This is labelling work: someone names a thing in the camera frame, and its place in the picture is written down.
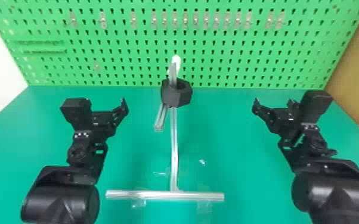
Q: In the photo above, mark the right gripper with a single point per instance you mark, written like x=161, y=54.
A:
x=287, y=122

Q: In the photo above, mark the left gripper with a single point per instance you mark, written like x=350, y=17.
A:
x=102, y=123

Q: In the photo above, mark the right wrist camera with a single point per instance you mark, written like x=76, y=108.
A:
x=315, y=104

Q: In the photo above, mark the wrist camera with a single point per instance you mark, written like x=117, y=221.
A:
x=76, y=112
x=315, y=104

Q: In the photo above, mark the black nut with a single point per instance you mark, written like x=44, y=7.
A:
x=179, y=95

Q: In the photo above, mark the metal stand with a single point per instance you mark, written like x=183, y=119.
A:
x=174, y=150

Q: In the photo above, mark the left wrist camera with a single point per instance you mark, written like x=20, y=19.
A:
x=76, y=112

